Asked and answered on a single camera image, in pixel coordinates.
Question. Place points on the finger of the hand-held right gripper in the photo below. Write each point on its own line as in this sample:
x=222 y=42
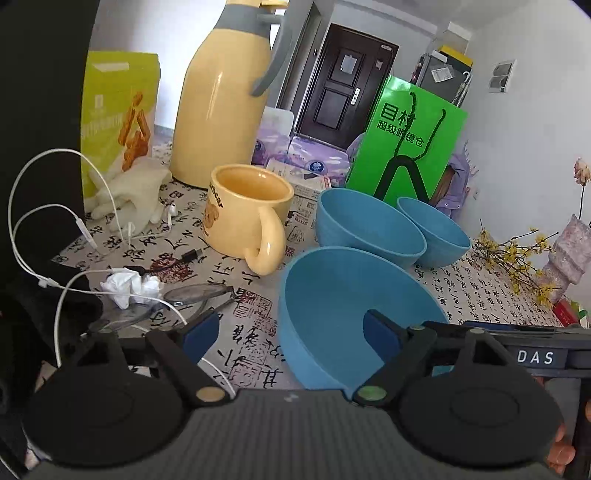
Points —
x=531 y=333

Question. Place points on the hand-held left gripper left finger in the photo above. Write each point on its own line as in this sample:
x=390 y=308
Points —
x=201 y=330

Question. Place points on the blue bowl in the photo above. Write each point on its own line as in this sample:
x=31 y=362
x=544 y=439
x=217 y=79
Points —
x=323 y=314
x=438 y=235
x=364 y=221

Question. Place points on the crumpled white tissue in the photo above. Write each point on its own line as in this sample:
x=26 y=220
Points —
x=122 y=284

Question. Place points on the paper note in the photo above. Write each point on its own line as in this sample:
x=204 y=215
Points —
x=442 y=74

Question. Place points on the printed tablecloth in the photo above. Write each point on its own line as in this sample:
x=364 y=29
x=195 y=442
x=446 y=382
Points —
x=249 y=295

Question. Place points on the yellow box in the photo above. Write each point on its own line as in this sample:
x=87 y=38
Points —
x=457 y=54

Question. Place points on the grey fridge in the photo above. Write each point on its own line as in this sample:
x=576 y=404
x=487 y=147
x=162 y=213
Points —
x=421 y=69

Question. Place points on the yellow thermos jug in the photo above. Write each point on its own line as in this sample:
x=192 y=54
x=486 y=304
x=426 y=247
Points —
x=217 y=115

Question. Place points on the folded umbrella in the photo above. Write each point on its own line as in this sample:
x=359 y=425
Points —
x=461 y=90

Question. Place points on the dark brown door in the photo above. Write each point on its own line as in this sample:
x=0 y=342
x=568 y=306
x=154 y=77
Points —
x=332 y=92

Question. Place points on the person's right hand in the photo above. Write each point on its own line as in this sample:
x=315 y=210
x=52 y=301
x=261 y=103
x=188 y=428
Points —
x=561 y=450

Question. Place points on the red and green packet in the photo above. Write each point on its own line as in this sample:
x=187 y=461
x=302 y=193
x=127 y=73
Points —
x=568 y=314

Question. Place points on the clear plastic container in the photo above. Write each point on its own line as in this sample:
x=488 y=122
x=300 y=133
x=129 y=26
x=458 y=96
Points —
x=279 y=120

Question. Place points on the eyeglasses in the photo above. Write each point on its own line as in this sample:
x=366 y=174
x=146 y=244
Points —
x=194 y=295

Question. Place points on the yellow mug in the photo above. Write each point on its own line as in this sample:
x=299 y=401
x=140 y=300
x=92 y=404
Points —
x=240 y=221

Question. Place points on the yellow flower branches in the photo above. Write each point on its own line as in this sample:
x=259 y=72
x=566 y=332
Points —
x=508 y=251

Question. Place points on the pink textured vase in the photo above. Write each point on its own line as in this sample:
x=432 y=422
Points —
x=568 y=258

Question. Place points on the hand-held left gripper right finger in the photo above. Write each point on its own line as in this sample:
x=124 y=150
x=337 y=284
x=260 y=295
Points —
x=381 y=334

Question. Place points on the black cloth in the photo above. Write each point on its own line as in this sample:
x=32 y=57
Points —
x=27 y=318

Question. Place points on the black paper bag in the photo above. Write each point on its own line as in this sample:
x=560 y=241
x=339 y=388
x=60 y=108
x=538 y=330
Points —
x=37 y=115

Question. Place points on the green paper bag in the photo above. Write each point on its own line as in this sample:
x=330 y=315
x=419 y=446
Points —
x=392 y=134

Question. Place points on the small white carton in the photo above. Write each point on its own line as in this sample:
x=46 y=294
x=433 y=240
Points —
x=295 y=177

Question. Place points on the wooden chair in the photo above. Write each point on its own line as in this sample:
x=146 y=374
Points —
x=441 y=187

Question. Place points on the yellow-green snack box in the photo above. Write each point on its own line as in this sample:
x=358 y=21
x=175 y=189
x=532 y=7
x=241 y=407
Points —
x=111 y=115

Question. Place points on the purple tissue pack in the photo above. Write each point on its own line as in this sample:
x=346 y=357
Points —
x=318 y=157

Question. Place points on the cardboard box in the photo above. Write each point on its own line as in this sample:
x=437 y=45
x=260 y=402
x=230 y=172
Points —
x=457 y=36

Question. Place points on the white glove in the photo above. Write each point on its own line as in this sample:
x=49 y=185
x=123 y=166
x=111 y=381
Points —
x=134 y=189

